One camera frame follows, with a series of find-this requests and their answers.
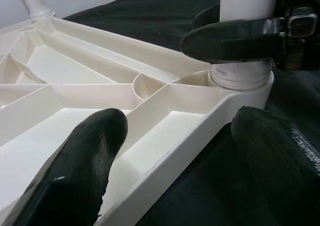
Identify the white plastic table leg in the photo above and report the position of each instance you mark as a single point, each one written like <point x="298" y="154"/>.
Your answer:
<point x="33" y="1"/>
<point x="247" y="1"/>

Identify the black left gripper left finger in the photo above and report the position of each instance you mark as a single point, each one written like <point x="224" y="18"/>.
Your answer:
<point x="70" y="176"/>

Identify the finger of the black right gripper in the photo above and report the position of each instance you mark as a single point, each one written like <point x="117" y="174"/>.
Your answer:
<point x="230" y="42"/>
<point x="207" y="16"/>

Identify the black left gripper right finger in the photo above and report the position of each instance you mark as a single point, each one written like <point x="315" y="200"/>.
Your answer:
<point x="280" y="166"/>

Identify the white plastic table top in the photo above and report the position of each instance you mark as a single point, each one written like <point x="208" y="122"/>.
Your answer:
<point x="75" y="86"/>

